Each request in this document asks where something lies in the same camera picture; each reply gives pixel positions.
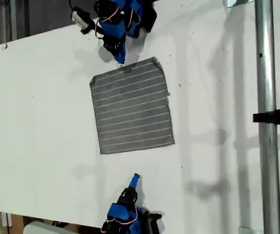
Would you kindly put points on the grey white-striped towel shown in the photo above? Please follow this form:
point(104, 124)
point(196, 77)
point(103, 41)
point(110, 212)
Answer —
point(132, 107)

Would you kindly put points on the wooden table leg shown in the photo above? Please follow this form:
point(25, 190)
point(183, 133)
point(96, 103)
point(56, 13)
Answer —
point(16, 224)

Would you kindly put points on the black clamp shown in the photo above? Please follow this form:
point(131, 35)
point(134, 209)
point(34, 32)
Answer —
point(276, 117)

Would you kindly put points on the grey camera box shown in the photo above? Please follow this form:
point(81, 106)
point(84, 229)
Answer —
point(82, 20)

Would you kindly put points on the black camera box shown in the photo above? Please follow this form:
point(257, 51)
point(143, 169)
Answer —
point(153, 221)

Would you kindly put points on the metal corner bracket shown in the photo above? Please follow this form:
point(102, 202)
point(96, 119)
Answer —
point(232, 2)

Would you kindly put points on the steel post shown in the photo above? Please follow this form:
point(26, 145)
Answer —
point(266, 73)

